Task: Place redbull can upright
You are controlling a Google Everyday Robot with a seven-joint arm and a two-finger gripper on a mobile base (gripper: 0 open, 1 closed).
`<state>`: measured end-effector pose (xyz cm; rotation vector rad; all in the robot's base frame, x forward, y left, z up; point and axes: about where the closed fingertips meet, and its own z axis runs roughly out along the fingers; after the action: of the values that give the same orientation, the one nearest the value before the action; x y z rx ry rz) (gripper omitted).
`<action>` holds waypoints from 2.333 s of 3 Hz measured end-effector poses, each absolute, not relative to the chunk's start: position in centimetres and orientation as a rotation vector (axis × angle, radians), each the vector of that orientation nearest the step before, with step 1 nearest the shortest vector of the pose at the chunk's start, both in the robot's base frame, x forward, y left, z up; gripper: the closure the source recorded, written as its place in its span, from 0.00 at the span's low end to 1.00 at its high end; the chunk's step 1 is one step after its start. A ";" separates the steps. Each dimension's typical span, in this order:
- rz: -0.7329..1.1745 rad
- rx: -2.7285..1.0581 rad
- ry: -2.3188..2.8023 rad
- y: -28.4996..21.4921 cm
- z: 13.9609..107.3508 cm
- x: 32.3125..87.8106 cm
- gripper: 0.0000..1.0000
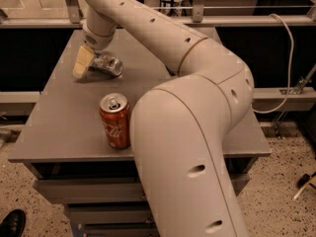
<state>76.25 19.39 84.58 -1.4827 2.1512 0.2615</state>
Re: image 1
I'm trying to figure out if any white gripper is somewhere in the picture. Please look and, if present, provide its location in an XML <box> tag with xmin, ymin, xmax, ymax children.
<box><xmin>72</xmin><ymin>21</ymin><xmax>117</xmax><ymax>79</ymax></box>

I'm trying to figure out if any silver blue Red Bull can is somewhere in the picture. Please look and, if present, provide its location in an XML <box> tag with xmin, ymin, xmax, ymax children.
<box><xmin>90</xmin><ymin>54</ymin><xmax>122</xmax><ymax>77</ymax></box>

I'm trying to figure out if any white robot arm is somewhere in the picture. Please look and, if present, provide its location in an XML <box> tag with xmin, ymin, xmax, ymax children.
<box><xmin>85</xmin><ymin>0</ymin><xmax>254</xmax><ymax>237</ymax></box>

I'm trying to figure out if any red Coca-Cola can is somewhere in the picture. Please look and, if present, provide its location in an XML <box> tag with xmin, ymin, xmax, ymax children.
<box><xmin>99</xmin><ymin>93</ymin><xmax>130</xmax><ymax>149</ymax></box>

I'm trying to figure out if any grey metal railing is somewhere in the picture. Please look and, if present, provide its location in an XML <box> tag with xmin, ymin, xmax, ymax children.
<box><xmin>0</xmin><ymin>0</ymin><xmax>316</xmax><ymax>29</ymax></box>

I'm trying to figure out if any black shoe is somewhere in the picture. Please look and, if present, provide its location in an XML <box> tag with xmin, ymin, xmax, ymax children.
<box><xmin>0</xmin><ymin>209</ymin><xmax>26</xmax><ymax>237</ymax></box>

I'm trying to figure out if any black white tool on floor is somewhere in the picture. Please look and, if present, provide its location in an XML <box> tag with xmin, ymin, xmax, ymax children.
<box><xmin>293</xmin><ymin>172</ymin><xmax>316</xmax><ymax>200</ymax></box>

